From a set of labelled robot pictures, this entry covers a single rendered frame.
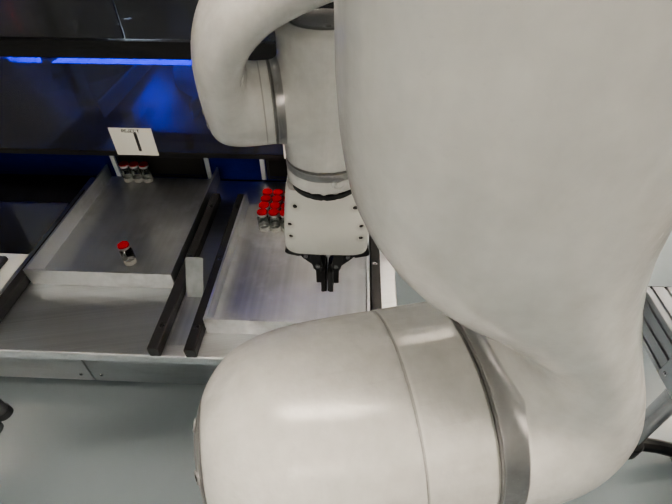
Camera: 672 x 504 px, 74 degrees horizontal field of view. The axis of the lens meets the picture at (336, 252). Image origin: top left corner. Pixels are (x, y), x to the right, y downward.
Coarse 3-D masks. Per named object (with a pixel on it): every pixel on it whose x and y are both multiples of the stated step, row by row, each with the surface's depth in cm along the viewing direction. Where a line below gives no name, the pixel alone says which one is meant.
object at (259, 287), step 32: (256, 224) 91; (224, 256) 79; (256, 256) 84; (288, 256) 84; (224, 288) 78; (256, 288) 78; (288, 288) 78; (320, 288) 78; (352, 288) 78; (224, 320) 69; (256, 320) 69; (288, 320) 69
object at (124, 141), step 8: (112, 128) 86; (120, 128) 86; (128, 128) 86; (136, 128) 86; (144, 128) 86; (112, 136) 87; (120, 136) 87; (128, 136) 87; (144, 136) 87; (152, 136) 87; (120, 144) 88; (128, 144) 88; (136, 144) 88; (144, 144) 88; (152, 144) 88; (120, 152) 90; (128, 152) 90; (136, 152) 90; (144, 152) 90; (152, 152) 89
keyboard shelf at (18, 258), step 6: (12, 258) 95; (18, 258) 95; (24, 258) 95; (6, 264) 93; (12, 264) 93; (18, 264) 93; (0, 270) 92; (6, 270) 92; (12, 270) 92; (0, 276) 91; (6, 276) 91; (0, 282) 90; (6, 282) 90; (0, 288) 88
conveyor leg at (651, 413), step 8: (664, 392) 116; (656, 400) 119; (664, 400) 116; (648, 408) 122; (656, 408) 119; (664, 408) 117; (648, 416) 122; (656, 416) 120; (664, 416) 118; (648, 424) 123; (656, 424) 121; (648, 432) 125; (640, 440) 128
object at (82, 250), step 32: (96, 192) 98; (128, 192) 99; (160, 192) 99; (192, 192) 99; (64, 224) 87; (96, 224) 91; (128, 224) 91; (160, 224) 91; (192, 224) 86; (64, 256) 84; (96, 256) 84; (160, 256) 84
